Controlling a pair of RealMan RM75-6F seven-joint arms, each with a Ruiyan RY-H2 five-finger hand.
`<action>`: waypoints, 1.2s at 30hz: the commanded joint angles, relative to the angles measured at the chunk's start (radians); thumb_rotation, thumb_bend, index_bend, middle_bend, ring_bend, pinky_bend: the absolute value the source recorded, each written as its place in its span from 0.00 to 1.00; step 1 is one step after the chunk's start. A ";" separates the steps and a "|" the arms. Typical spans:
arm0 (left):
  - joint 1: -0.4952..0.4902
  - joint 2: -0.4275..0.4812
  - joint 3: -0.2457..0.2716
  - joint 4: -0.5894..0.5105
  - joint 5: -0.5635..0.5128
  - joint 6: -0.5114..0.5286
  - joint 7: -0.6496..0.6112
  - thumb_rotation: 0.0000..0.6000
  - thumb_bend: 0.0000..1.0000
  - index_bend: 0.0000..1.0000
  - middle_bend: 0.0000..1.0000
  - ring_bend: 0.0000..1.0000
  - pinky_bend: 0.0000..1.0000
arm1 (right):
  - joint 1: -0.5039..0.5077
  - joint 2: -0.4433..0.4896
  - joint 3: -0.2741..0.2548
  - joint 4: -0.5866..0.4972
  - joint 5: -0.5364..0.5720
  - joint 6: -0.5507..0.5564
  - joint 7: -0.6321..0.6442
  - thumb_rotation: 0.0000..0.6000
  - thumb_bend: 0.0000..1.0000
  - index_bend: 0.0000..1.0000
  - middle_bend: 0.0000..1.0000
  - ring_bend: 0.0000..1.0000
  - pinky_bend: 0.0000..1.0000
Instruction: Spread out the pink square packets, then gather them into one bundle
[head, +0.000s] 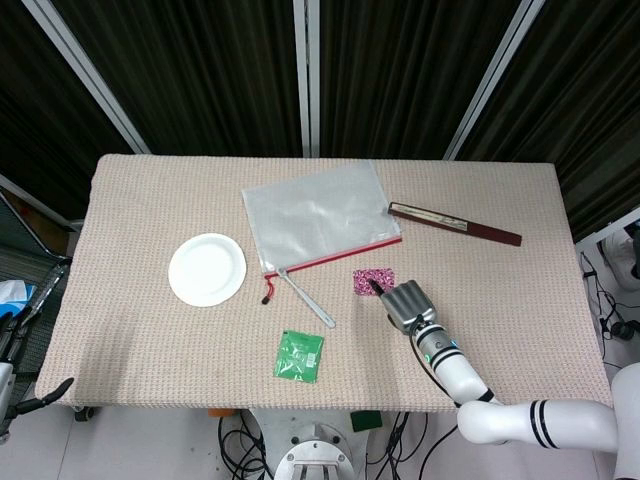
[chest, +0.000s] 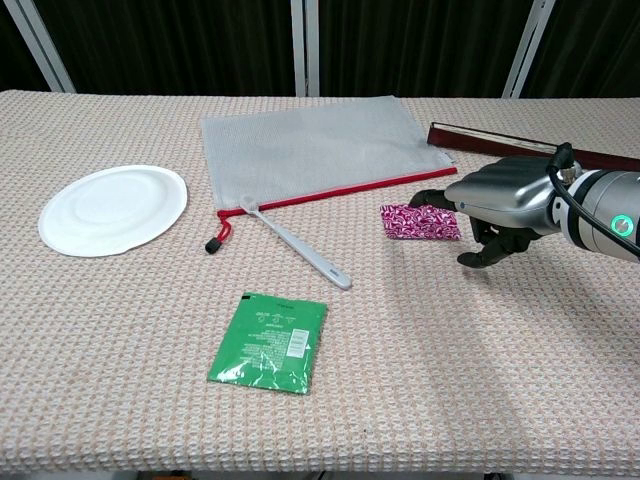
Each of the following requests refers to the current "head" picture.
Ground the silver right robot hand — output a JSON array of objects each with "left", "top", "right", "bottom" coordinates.
[{"left": 367, "top": 278, "right": 437, "bottom": 336}]

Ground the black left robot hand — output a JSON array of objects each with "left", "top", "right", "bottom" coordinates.
[{"left": 0, "top": 363, "right": 75, "bottom": 446}]

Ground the pink patterned card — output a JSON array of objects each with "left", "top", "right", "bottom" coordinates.
[{"left": 352, "top": 268, "right": 399, "bottom": 298}]

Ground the grey toothbrush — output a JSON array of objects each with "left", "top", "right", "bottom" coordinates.
[{"left": 277, "top": 267, "right": 337, "bottom": 330}]

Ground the dark red flat box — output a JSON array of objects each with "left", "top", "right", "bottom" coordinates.
[{"left": 387, "top": 201, "right": 523, "bottom": 248}]

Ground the blue white packet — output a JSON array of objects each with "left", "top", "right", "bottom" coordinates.
[{"left": 0, "top": 279, "right": 37, "bottom": 321}]

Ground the green foil sachet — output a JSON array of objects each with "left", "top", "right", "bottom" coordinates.
[{"left": 272, "top": 328, "right": 325, "bottom": 384}]

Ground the green square block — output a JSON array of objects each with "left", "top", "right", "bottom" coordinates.
[{"left": 349, "top": 410, "right": 384, "bottom": 434}]

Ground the grey mesh zipper pouch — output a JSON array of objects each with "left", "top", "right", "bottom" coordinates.
[{"left": 241, "top": 159, "right": 404, "bottom": 305}]

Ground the beige waffle-weave tablecloth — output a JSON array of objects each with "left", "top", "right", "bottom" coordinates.
[{"left": 35, "top": 153, "right": 615, "bottom": 414}]

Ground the white robot torso base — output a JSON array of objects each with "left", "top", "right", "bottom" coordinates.
[{"left": 249, "top": 408, "right": 381, "bottom": 480}]

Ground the white paper plate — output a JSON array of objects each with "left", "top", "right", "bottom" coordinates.
[{"left": 167, "top": 232, "right": 248, "bottom": 308}]

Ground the black pleated curtain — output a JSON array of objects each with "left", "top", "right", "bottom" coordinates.
[
  {"left": 318, "top": 0, "right": 524, "bottom": 160},
  {"left": 457, "top": 0, "right": 640, "bottom": 241},
  {"left": 49, "top": 0, "right": 304, "bottom": 156},
  {"left": 0, "top": 0, "right": 136, "bottom": 221}
]

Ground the black floor cable bundle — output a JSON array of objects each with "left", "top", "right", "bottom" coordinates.
[
  {"left": 217, "top": 413, "right": 274, "bottom": 480},
  {"left": 367, "top": 412, "right": 454, "bottom": 480},
  {"left": 579, "top": 252, "right": 640, "bottom": 361}
]

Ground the grey partition post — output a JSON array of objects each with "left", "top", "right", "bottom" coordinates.
[
  {"left": 443, "top": 0, "right": 546, "bottom": 161},
  {"left": 292, "top": 0, "right": 321, "bottom": 159},
  {"left": 34, "top": 0, "right": 151, "bottom": 155}
]

